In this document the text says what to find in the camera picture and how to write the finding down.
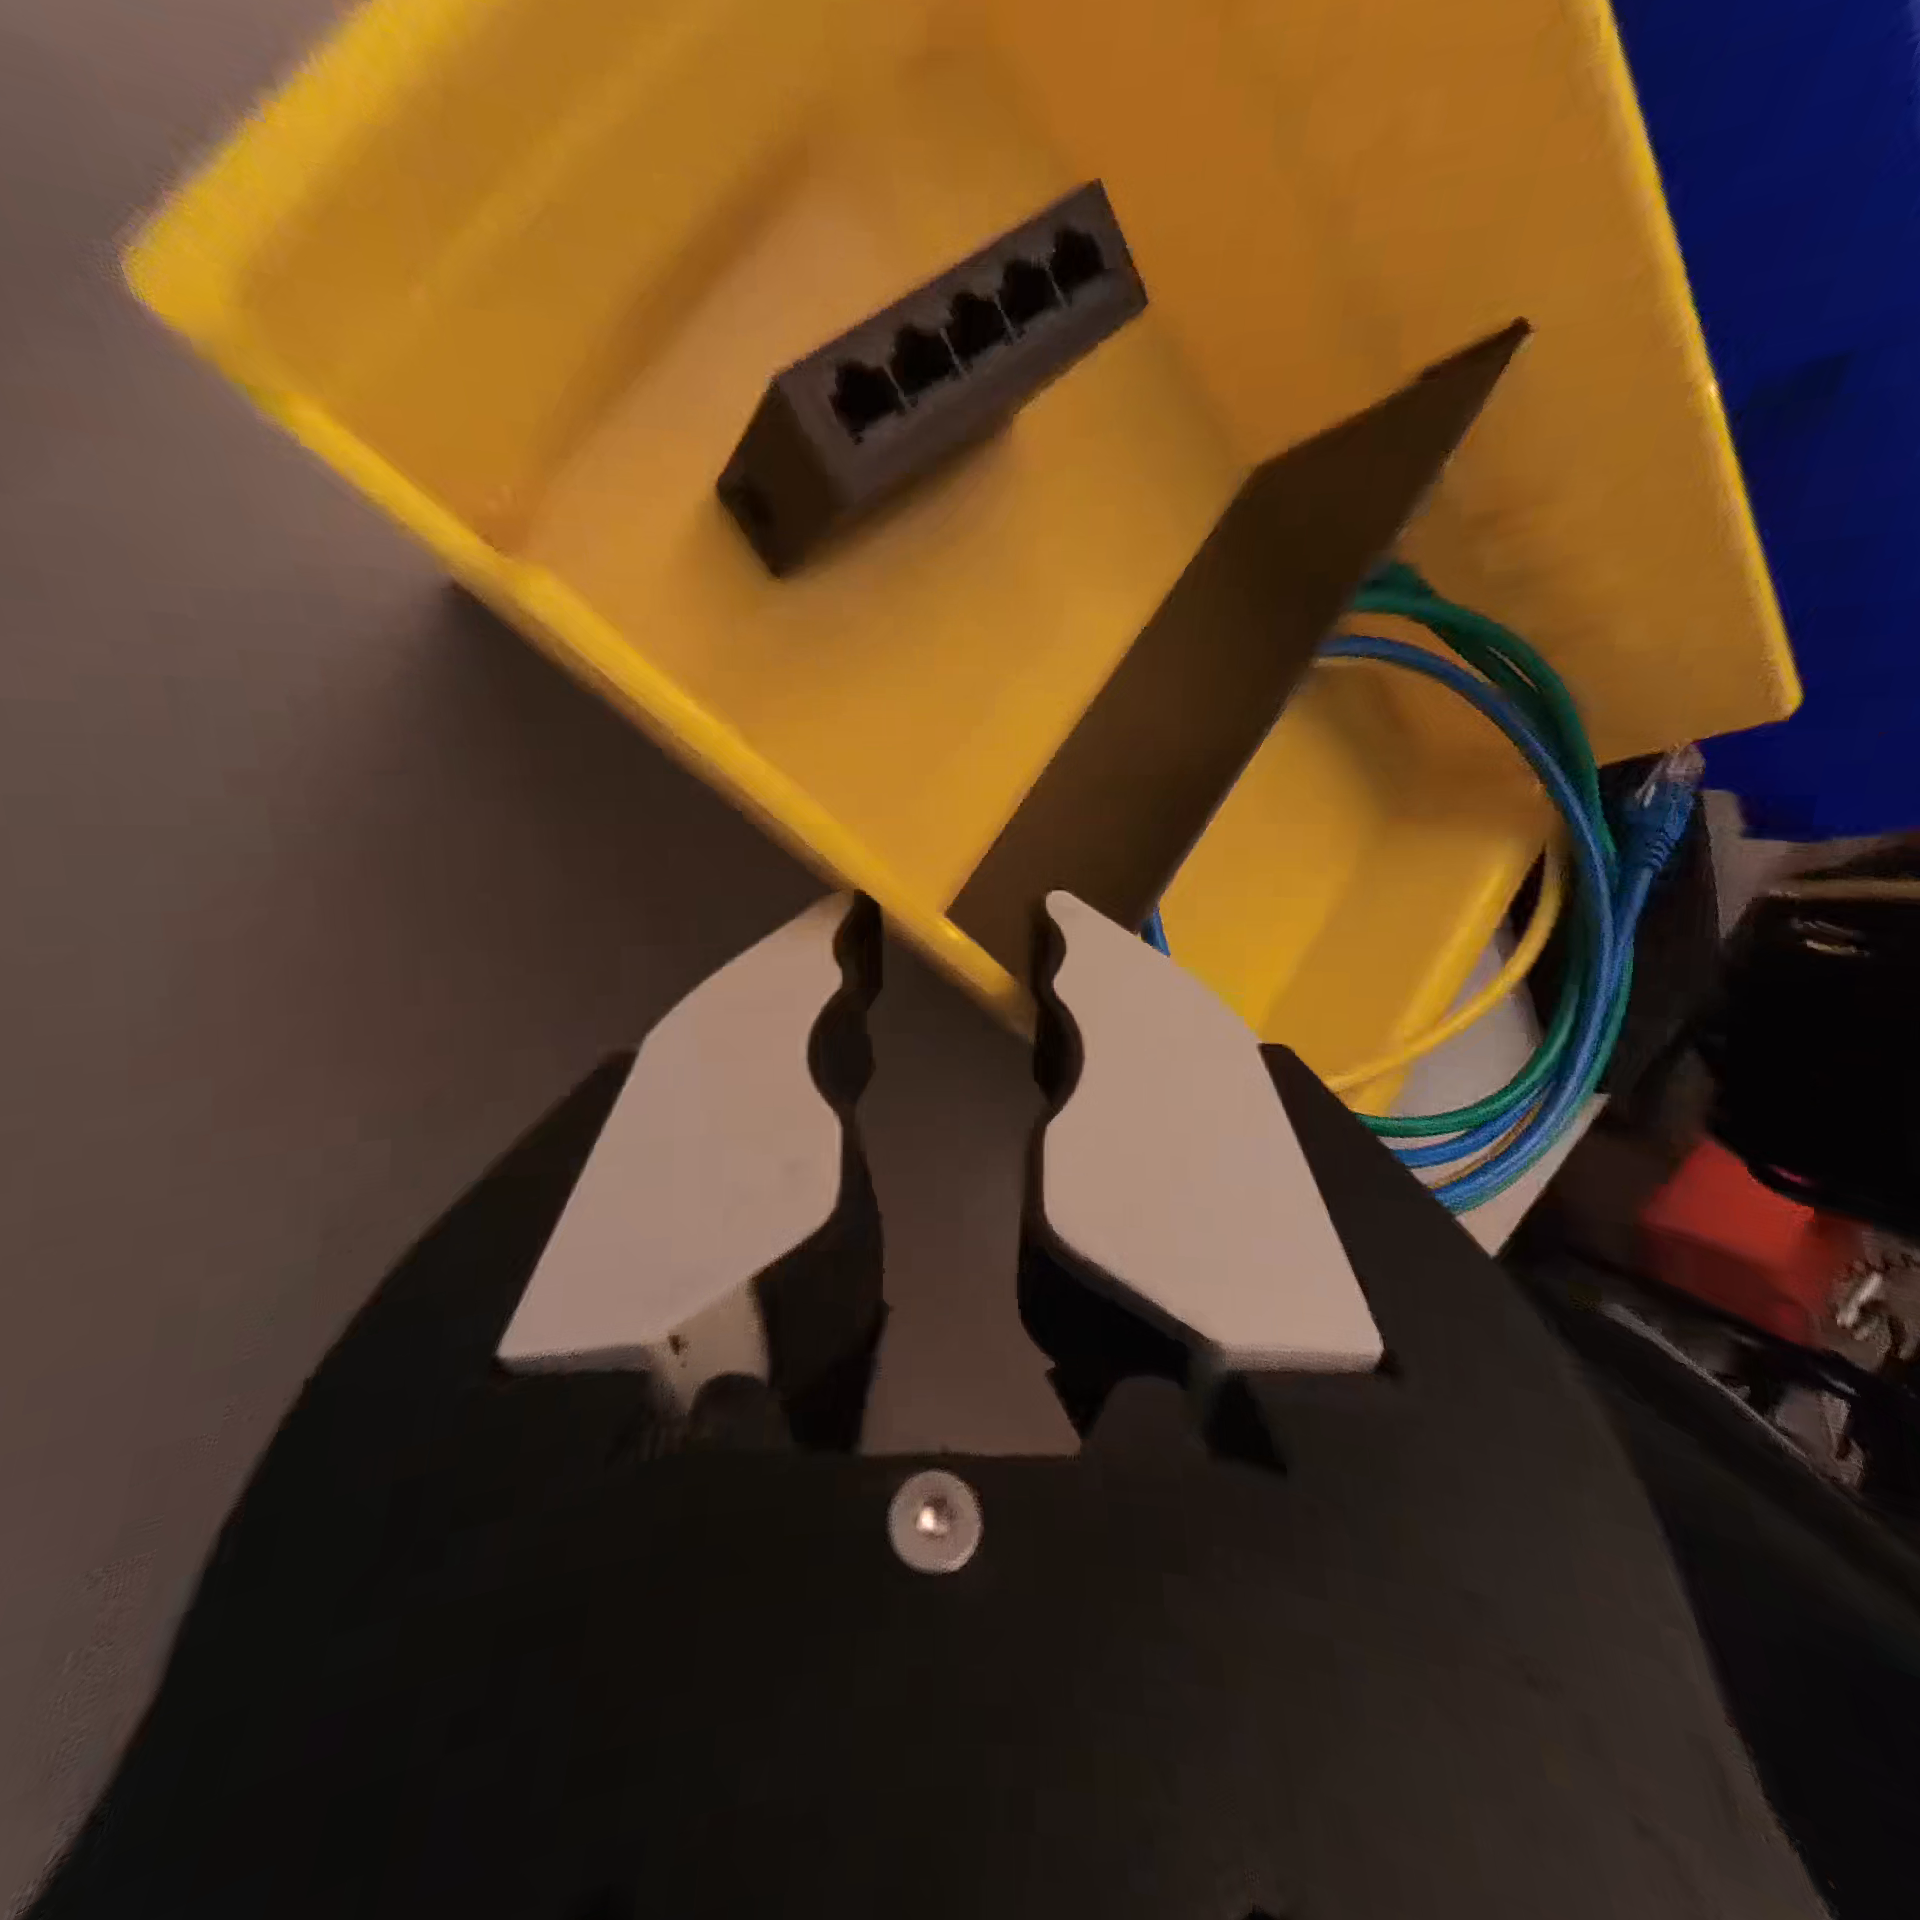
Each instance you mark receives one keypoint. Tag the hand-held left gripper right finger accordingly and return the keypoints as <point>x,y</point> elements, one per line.
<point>1200,1200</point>

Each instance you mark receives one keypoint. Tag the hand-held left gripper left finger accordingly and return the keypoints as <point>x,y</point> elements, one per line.
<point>691,1200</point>

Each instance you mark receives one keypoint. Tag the black network switch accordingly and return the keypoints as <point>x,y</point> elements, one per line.
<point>931,390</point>

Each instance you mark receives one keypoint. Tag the yellow plastic bin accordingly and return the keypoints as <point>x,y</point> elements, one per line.
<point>601,225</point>

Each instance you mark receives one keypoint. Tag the blue plastic bin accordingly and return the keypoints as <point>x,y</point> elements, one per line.
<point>1801,301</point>

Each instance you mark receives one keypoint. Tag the red orange object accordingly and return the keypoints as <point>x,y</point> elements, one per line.
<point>1741,1231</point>

